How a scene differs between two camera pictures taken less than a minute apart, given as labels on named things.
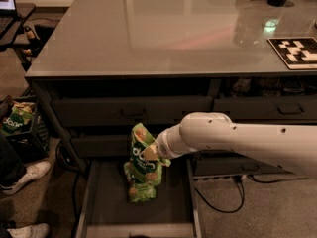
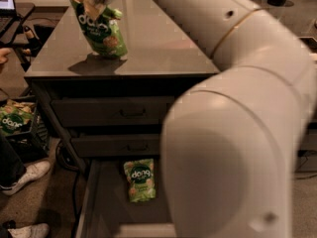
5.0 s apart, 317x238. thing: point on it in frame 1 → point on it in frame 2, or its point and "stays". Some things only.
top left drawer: [127, 112] stays
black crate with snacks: [24, 127] stays
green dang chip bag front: [143, 176] → [101, 33]
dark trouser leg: [12, 170] stays
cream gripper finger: [150, 153] → [92, 8]
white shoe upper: [33, 172] stays
